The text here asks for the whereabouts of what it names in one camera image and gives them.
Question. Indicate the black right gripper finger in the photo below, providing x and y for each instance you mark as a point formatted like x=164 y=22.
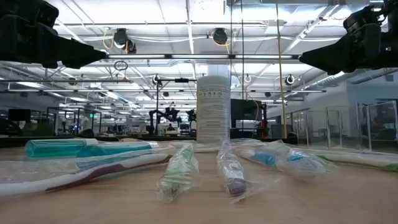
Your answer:
x=335 y=70
x=332 y=56

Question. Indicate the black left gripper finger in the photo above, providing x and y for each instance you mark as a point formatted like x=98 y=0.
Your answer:
x=77 y=64
x=81 y=53

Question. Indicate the teal mouthwash bottle white cap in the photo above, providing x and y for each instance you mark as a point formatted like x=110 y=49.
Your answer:
x=53 y=148
x=124 y=148

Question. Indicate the green white toothbrush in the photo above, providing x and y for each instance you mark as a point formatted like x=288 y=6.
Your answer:
x=367 y=160
x=178 y=174

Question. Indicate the blue white toothbrush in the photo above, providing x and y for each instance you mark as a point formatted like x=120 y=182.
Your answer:
x=264 y=158

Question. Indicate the distant black robot station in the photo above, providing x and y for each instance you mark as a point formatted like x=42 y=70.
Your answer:
x=169 y=114

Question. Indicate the clear plastic bag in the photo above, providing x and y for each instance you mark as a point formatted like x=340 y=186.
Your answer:
x=348 y=130

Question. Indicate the black monitor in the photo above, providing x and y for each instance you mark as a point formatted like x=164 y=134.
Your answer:
x=19 y=115

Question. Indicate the red cart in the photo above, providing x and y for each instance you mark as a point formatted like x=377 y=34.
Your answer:
x=262 y=128

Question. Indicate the black cabinet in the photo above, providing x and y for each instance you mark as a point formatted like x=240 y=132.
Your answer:
x=248 y=109

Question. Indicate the person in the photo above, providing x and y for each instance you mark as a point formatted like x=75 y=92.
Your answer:
x=170 y=127

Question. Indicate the white wipes canister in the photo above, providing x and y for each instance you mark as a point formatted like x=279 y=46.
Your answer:
x=214 y=109

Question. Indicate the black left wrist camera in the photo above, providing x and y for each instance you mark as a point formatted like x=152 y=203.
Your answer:
x=28 y=12

